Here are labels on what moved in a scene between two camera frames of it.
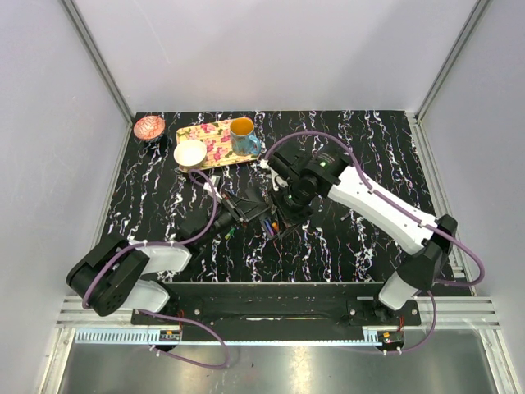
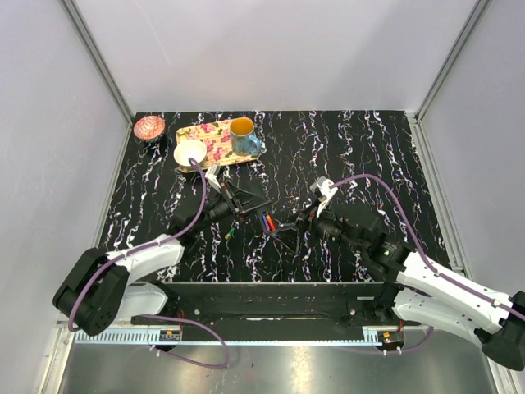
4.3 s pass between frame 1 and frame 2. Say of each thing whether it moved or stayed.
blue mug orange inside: stayed
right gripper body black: moved
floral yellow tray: stayed
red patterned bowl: stayed
